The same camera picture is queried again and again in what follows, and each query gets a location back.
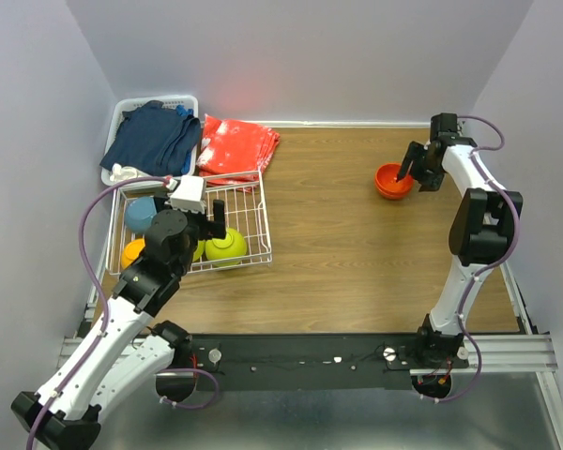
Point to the white cloth bag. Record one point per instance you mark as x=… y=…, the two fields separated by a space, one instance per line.
x=121 y=173

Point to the aluminium frame rail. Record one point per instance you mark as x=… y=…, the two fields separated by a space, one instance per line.
x=510 y=353

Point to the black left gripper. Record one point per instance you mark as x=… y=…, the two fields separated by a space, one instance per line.
x=215 y=229

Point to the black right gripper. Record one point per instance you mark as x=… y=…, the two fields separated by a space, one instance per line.
x=412 y=153

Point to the lime green bowl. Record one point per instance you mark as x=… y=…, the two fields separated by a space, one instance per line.
x=228 y=251
x=199 y=251

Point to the white plastic basket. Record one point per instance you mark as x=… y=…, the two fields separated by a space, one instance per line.
x=150 y=140

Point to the red white tie-dye towel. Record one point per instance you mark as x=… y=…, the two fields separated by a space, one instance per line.
x=235 y=149

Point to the white wire dish rack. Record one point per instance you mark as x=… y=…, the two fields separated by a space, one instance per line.
x=245 y=212

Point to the orange bowl front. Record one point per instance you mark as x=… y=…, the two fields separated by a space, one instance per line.
x=392 y=195

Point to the dark blue denim cloth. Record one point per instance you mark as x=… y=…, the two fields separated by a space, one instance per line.
x=150 y=140

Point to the yellow orange bowl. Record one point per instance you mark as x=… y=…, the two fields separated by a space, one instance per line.
x=131 y=252

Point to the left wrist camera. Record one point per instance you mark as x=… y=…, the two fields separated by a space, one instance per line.
x=189 y=194

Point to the blue bowl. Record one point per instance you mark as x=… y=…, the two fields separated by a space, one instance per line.
x=139 y=214

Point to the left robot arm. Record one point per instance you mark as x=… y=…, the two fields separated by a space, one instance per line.
x=68 y=410

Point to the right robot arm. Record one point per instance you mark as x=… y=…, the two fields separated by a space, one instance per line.
x=483 y=234

